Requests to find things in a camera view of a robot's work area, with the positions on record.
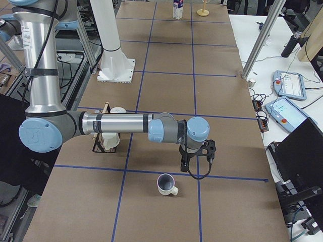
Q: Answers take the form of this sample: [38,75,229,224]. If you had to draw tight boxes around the black monitor right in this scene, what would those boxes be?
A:
[268,118,322,188]

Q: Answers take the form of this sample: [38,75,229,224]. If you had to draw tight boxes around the aluminium frame post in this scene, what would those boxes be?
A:
[241,0,286,79]

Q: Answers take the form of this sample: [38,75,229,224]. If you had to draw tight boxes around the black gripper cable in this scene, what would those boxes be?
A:
[180,119,214,180]

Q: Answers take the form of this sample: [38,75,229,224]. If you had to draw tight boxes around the teach pendant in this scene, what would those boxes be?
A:
[273,70,307,101]
[265,96,310,133]

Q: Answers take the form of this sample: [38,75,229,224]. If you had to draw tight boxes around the wooden stand with round base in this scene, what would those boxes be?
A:
[196,0,209,17]

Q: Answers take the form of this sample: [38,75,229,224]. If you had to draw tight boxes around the white mug grey inside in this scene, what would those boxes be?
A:
[157,173,179,196]

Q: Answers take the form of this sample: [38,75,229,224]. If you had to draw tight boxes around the upper teach pendant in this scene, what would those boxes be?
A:
[273,70,307,101]

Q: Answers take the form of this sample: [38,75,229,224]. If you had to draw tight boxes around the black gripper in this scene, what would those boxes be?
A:
[201,140,217,161]

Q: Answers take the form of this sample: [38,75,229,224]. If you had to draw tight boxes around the milk carton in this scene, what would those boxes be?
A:
[173,0,184,20]

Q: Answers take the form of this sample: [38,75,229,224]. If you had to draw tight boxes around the black panel left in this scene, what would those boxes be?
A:
[1,95,59,195]

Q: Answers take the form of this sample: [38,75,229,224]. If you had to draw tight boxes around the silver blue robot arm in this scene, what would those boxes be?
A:
[12,1,216,166]

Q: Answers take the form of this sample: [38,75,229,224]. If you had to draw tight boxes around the wooden board right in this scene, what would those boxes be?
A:
[297,9,322,62]

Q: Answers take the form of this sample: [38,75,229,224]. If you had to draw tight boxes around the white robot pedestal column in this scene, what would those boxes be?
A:
[90,0,136,83]

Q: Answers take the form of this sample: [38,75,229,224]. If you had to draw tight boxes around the cream cup on rack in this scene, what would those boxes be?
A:
[101,133,120,151]

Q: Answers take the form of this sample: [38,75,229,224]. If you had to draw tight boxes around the black wire mug rack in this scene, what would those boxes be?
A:
[92,102,121,154]

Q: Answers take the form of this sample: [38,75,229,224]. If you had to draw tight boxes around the black orange connector block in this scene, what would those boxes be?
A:
[252,99,269,133]

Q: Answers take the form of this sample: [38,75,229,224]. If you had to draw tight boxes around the lower teach pendant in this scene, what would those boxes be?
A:
[265,96,310,133]

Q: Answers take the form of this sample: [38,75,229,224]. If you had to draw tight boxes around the white cup on rack top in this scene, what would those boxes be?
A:
[110,107,126,113]

